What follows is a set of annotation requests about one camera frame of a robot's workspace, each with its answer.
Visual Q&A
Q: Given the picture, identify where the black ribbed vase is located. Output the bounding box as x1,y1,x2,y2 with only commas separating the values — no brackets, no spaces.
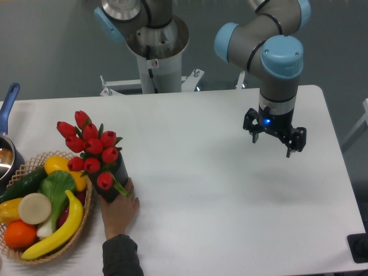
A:
88,153,130,203

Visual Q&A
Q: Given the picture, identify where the dark green cucumber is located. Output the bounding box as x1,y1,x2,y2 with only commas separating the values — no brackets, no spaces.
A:
1,167,48,203

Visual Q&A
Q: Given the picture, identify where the white frame at right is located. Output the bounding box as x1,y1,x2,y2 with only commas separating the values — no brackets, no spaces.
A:
340,98,367,154

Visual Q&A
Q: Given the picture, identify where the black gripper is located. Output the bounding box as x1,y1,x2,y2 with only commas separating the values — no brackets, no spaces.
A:
243,106,306,158

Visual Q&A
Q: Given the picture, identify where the green bok choy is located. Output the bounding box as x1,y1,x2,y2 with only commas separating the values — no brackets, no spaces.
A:
37,170,75,240

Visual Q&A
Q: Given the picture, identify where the dark red vegetable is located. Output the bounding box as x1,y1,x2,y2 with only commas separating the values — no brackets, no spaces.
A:
57,190,87,229

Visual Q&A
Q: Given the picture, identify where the dark sleeved forearm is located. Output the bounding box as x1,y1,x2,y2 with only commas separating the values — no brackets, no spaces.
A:
102,234,144,276

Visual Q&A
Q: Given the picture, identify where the woven wicker basket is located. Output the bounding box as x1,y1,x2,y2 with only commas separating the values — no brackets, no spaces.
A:
1,151,93,265

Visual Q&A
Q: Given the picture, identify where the red tulip bouquet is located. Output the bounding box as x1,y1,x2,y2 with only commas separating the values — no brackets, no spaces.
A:
56,110,122,187

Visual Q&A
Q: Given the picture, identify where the yellow bell pepper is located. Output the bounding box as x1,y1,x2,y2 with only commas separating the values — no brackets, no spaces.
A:
44,155,87,192

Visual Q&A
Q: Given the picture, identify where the beige round disc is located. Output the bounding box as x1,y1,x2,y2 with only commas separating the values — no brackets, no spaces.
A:
18,193,51,225

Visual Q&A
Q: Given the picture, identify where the yellow orange pepper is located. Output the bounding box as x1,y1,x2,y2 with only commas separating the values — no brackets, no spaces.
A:
1,198,22,225

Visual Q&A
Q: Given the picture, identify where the yellow banana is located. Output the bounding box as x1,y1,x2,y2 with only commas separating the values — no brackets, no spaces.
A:
21,190,83,260

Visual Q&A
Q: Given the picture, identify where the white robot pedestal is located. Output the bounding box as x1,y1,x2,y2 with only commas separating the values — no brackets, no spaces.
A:
96,14,204,94

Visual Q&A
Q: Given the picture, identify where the blue handled saucepan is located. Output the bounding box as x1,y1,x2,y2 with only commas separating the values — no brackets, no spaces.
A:
1,83,25,193

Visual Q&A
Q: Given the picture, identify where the person's bare hand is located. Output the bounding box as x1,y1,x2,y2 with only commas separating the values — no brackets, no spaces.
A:
99,178,140,240

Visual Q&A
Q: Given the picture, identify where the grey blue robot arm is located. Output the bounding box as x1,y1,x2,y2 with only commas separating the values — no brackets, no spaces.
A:
94,1,311,152

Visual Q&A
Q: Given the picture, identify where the orange fruit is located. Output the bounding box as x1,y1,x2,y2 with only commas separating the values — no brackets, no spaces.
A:
4,220,36,248

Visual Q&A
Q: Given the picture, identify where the black device at edge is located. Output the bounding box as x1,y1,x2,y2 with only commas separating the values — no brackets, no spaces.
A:
347,233,367,263

